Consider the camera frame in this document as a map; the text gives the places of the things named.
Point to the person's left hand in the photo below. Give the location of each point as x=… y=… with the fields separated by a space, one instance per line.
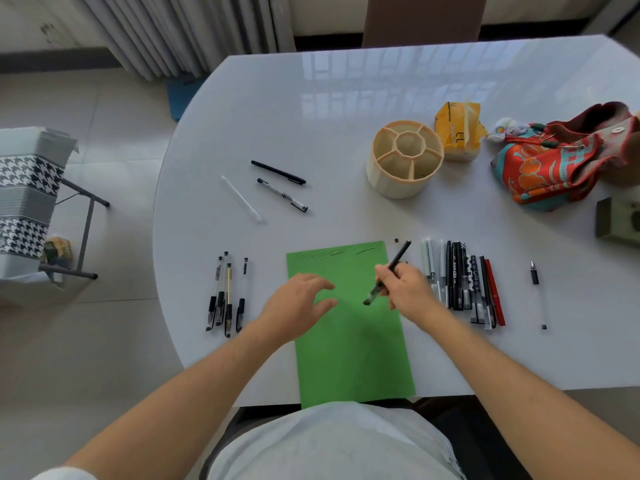
x=287 y=307

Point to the person's right hand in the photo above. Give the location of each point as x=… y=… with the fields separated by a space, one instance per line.
x=410 y=292

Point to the person's left thumb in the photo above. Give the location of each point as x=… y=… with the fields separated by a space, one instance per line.
x=322 y=307

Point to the person's right thumb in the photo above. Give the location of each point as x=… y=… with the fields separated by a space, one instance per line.
x=384 y=288

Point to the person's right forearm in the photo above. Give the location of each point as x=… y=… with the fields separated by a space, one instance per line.
x=520 y=399

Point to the person's left forearm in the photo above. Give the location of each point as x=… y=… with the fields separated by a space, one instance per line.
x=175 y=399

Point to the green paper sheet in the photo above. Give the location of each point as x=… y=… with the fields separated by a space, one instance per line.
x=350 y=354

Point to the clear gel pen black grip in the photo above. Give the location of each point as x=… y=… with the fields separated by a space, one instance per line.
x=215 y=294
x=242 y=294
x=221 y=289

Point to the row of assorted pens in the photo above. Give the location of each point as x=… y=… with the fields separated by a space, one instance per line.
x=465 y=284

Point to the yellow gel pen black grip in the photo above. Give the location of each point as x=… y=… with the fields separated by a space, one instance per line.
x=228 y=304

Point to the clear pen with black ends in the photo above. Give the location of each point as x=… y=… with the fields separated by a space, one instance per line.
x=282 y=195

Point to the beige round pen holder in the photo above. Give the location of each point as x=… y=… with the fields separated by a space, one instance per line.
x=406 y=158

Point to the translucent white pen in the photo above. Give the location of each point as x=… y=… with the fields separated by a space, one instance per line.
x=241 y=198

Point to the white shirt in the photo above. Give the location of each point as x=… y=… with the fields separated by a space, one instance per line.
x=330 y=444

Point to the slim black capped pen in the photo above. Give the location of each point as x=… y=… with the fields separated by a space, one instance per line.
x=278 y=172

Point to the white pen with black cap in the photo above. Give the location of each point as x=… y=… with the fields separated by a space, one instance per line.
x=538 y=292

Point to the yellow tissue packet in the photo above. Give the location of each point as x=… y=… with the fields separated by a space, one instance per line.
x=457 y=132

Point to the small plush toy charm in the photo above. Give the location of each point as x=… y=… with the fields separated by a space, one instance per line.
x=510 y=129

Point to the colourful patterned cloth bag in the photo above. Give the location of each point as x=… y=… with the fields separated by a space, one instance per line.
x=555 y=164

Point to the olive green box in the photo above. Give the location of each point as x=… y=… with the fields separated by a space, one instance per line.
x=619 y=222

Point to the blue box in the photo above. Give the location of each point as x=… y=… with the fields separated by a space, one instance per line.
x=184 y=97

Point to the brown chair back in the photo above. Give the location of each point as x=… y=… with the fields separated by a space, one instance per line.
x=424 y=19

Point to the small yellowish bundle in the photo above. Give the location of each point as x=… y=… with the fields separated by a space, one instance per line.
x=56 y=250

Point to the grey pleated curtain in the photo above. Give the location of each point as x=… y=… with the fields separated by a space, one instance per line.
x=190 y=32

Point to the houndstooth cloth chair cover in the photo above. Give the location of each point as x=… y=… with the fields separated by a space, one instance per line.
x=27 y=194

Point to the grey metal chair frame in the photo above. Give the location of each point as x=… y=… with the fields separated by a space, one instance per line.
x=87 y=219

